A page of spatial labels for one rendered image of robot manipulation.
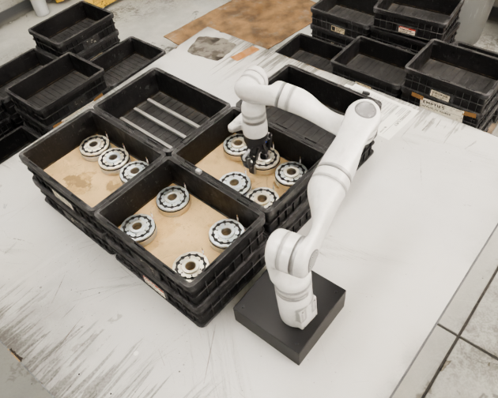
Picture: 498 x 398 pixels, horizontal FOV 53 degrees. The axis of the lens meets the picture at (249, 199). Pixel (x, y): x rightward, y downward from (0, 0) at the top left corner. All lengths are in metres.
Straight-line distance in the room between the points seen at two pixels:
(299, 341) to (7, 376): 1.45
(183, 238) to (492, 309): 1.44
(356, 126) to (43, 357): 1.05
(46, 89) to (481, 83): 2.16
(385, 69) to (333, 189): 1.75
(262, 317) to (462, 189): 0.83
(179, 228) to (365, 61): 1.73
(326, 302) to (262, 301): 0.17
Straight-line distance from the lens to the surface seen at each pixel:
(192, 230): 1.48
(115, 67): 3.07
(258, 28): 3.98
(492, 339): 2.34
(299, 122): 1.78
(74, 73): 2.90
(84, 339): 1.53
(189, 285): 1.25
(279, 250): 1.08
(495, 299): 2.44
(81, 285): 1.63
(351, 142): 1.24
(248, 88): 1.34
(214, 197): 1.48
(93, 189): 1.69
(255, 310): 1.38
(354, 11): 3.37
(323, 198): 1.14
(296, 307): 1.25
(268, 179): 1.58
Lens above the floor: 1.98
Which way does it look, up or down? 49 degrees down
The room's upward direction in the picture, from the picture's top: 6 degrees counter-clockwise
